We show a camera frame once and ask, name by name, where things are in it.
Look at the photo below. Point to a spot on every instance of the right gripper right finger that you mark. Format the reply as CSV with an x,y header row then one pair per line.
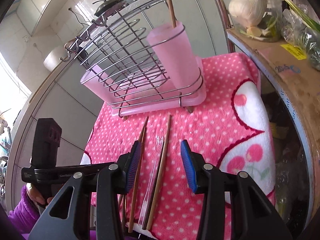
x,y
253,216

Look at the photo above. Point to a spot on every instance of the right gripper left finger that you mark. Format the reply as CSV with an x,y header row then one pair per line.
x,y
67,215

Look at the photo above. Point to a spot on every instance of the brown wooden chopstick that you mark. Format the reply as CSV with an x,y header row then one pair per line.
x,y
160,175
120,199
172,13
151,190
135,187

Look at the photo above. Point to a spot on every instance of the clear plastic spoon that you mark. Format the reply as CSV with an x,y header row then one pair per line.
x,y
159,141

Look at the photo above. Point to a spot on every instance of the left hand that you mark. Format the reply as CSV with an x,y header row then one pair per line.
x,y
34,195

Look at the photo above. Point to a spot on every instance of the pink polka dot towel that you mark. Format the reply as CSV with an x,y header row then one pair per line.
x,y
230,129

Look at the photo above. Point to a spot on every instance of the white rice cooker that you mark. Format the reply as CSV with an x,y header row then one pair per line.
x,y
53,59

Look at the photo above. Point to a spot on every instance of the pink drip tray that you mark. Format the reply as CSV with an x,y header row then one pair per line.
x,y
140,93

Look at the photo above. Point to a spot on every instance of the cardboard box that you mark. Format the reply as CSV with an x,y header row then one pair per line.
x,y
297,83

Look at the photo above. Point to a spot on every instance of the metal shelf pole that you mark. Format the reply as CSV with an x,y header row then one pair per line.
x,y
225,23

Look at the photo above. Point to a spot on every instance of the pink utensil cup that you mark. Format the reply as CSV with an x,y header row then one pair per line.
x,y
172,47

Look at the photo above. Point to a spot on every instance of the black wok with lid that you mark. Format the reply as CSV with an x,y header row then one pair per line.
x,y
105,5

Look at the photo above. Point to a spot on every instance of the bagged green vegetables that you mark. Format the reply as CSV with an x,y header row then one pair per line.
x,y
297,34

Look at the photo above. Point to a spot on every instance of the napa cabbage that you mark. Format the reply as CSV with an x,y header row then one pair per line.
x,y
247,13

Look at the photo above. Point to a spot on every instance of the green onions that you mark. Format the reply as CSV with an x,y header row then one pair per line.
x,y
307,21

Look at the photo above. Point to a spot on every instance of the chrome wire dish rack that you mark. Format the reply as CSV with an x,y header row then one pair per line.
x,y
116,42

